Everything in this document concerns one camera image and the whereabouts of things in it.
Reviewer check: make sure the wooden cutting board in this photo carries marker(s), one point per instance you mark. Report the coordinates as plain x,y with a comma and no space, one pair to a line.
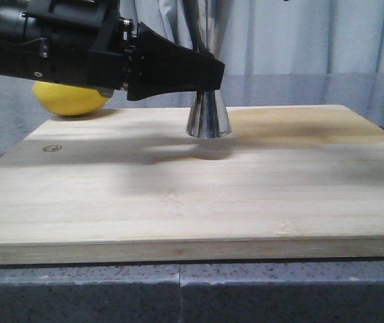
130,185

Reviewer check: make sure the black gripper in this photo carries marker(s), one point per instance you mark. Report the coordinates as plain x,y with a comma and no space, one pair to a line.
89,44

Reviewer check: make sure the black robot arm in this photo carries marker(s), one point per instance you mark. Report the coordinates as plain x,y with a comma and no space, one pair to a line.
12,44

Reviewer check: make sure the grey curtain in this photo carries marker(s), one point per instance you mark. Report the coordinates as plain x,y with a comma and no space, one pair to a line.
302,37

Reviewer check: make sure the yellow lemon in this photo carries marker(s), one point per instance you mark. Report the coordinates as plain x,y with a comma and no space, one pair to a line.
65,100

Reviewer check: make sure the steel double jigger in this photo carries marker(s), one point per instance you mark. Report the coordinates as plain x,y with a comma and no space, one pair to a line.
207,22

